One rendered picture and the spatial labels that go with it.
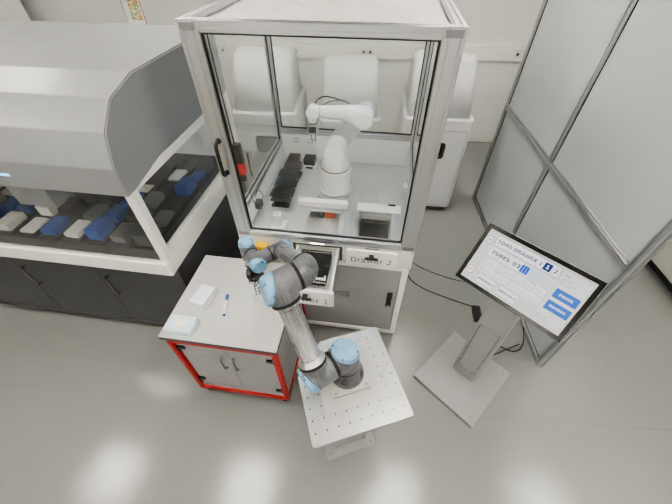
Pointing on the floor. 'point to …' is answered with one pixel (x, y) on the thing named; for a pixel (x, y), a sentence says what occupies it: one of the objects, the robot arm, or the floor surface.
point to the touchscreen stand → (469, 365)
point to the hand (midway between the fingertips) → (257, 283)
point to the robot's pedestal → (353, 405)
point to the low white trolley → (235, 335)
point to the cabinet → (362, 298)
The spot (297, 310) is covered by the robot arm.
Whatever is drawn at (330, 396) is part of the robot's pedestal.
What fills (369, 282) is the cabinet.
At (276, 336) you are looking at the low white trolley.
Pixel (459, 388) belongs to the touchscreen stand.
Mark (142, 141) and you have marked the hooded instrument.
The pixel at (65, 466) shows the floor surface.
